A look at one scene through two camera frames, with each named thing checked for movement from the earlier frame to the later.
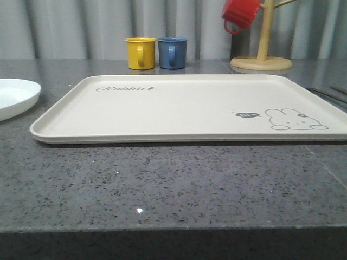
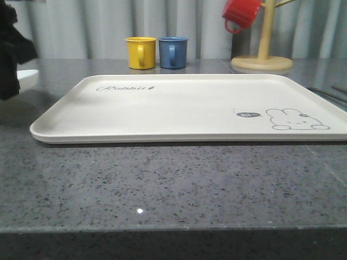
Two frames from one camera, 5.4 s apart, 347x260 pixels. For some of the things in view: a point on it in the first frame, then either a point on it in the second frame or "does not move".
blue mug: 172,52 does not move
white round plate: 17,96 to 28,79
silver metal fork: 327,94 does not move
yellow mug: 141,52 does not move
